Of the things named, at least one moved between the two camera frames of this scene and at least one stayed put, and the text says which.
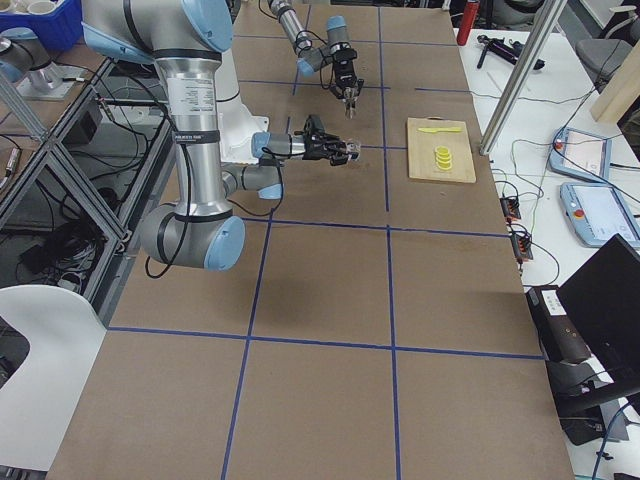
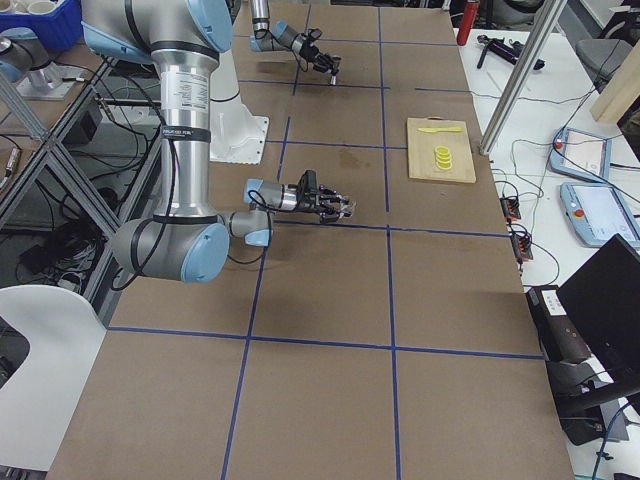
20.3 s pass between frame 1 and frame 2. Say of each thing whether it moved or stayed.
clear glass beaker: moved
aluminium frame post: stayed
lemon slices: stayed
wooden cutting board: stayed
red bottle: stayed
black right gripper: moved
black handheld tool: stayed
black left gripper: moved
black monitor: stayed
